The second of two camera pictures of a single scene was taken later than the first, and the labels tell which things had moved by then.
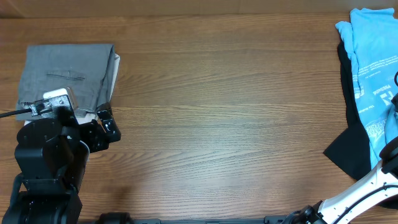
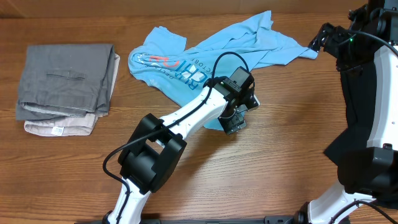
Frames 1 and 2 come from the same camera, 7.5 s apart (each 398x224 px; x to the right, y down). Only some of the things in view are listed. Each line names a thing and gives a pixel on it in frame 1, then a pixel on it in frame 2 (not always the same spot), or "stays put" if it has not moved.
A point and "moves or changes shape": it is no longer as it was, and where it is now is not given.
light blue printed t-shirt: (372, 36) moves or changes shape
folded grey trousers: (85, 70) stays put
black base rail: (122, 218) stays put
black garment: (351, 150) stays put
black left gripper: (100, 140) → (234, 121)
